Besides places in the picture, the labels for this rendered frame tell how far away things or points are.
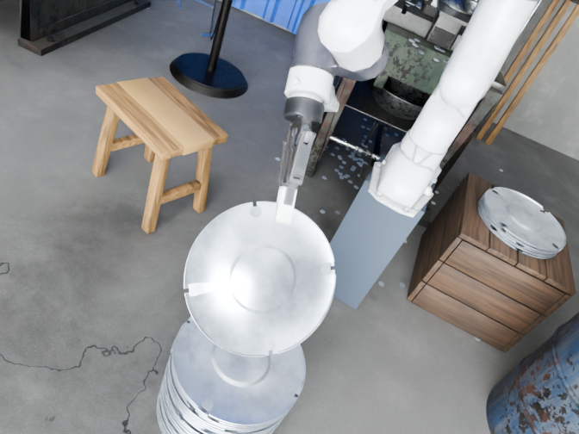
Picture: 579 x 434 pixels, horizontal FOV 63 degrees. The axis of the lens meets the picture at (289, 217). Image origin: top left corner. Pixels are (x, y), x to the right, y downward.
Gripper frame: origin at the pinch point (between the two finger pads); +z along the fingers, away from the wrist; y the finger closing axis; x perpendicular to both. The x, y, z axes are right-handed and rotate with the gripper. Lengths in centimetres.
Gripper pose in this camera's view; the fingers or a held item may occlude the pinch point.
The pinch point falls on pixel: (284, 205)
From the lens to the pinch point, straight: 88.5
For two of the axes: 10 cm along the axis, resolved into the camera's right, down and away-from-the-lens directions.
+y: 2.9, 0.0, -9.6
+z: -2.0, 9.8, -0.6
